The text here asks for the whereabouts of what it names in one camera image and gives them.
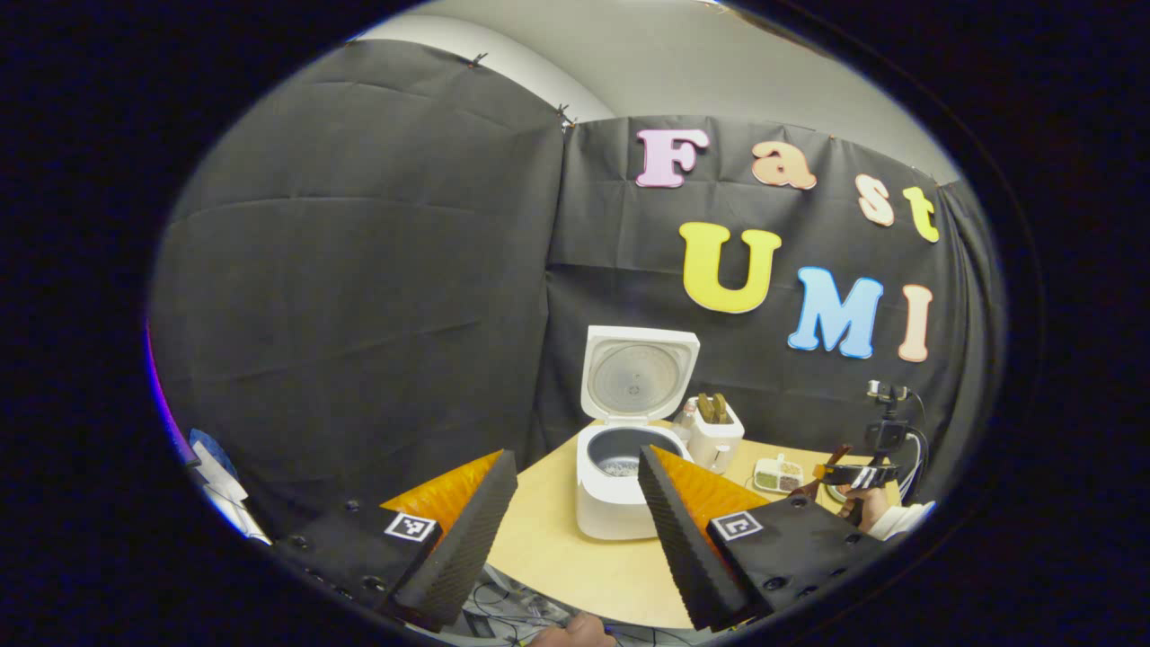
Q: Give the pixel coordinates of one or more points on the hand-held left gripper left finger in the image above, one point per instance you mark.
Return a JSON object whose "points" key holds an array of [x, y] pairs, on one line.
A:
{"points": [[463, 548]]}

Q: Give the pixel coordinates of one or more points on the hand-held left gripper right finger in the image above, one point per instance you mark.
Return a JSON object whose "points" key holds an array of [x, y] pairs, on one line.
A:
{"points": [[687, 548]]}

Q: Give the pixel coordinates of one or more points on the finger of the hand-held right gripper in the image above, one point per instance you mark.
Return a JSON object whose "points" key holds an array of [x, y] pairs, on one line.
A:
{"points": [[862, 474]]}

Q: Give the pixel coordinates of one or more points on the wooden spoon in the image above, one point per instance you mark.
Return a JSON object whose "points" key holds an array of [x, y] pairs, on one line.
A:
{"points": [[840, 454]]}

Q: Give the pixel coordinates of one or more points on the white rice cooker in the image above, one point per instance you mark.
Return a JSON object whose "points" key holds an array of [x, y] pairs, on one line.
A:
{"points": [[638, 377]]}

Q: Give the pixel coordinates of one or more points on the pale green plate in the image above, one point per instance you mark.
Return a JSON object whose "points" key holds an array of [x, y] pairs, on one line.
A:
{"points": [[835, 493]]}

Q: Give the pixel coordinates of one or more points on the divided white grain dish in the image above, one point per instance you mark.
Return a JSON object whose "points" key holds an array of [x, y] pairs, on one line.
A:
{"points": [[777, 476]]}

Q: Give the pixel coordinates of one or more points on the white toaster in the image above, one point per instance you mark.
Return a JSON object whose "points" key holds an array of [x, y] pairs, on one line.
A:
{"points": [[714, 445]]}

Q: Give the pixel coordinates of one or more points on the clear plastic bottle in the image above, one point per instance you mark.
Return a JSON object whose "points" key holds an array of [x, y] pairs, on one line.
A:
{"points": [[685, 424]]}

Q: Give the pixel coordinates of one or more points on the brown toast slice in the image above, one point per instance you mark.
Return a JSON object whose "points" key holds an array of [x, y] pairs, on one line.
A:
{"points": [[720, 407], [706, 409]]}

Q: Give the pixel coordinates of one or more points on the white and blue papers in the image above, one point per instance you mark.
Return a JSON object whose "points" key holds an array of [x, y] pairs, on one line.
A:
{"points": [[220, 485]]}

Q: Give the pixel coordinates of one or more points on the black backdrop cloth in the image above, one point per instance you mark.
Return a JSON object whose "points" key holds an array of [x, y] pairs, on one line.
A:
{"points": [[359, 314]]}

